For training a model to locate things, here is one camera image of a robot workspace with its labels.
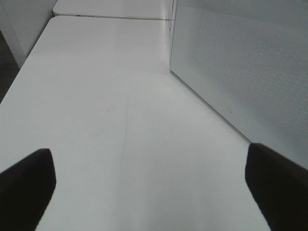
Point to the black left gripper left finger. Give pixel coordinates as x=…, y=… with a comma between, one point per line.
x=26, y=189

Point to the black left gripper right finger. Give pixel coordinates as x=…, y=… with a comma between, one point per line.
x=279, y=187

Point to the white microwave door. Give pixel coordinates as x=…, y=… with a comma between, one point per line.
x=249, y=60

